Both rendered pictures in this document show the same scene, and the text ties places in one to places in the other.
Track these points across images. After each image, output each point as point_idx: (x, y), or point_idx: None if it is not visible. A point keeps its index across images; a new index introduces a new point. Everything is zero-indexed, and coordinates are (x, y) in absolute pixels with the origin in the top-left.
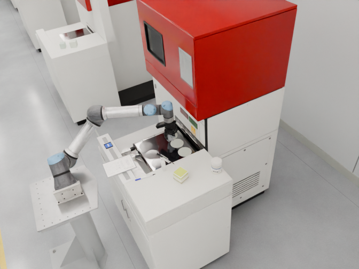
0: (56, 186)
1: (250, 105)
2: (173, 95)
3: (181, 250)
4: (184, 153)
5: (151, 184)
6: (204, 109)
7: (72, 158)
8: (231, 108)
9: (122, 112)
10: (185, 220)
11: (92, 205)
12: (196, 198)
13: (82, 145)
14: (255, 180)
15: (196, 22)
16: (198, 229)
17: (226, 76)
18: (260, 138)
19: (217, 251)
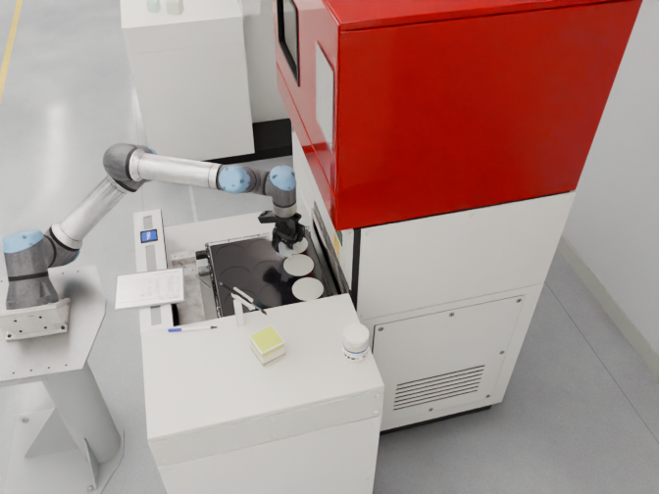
0: (8, 300)
1: (478, 219)
2: (307, 156)
3: None
4: (305, 293)
5: (198, 351)
6: (355, 205)
7: (64, 247)
8: (426, 215)
9: (172, 172)
10: (255, 451)
11: (72, 361)
12: (284, 410)
13: (88, 223)
14: (471, 381)
15: None
16: (289, 472)
17: (421, 137)
18: (496, 296)
19: None
